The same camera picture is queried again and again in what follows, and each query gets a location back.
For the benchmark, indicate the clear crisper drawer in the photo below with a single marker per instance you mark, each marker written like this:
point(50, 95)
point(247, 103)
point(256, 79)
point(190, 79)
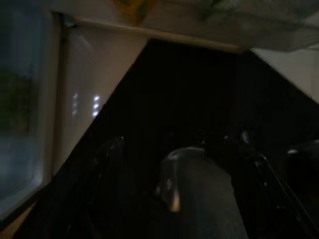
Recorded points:
point(20, 112)

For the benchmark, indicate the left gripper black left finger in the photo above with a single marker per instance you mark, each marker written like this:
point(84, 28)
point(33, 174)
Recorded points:
point(99, 179)

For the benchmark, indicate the spice bottle with orange cap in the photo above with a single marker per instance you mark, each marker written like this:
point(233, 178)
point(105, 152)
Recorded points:
point(199, 199)

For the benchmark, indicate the yellow green juice carton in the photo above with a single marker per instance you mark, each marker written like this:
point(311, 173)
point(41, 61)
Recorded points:
point(135, 10)

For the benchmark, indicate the white-lined fridge cabinet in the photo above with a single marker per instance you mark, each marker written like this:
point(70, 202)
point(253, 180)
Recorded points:
point(82, 74)

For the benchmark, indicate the clear bottle with green label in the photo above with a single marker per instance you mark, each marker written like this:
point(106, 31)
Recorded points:
point(219, 8)

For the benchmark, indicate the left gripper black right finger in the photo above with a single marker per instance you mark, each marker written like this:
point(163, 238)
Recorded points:
point(266, 199)

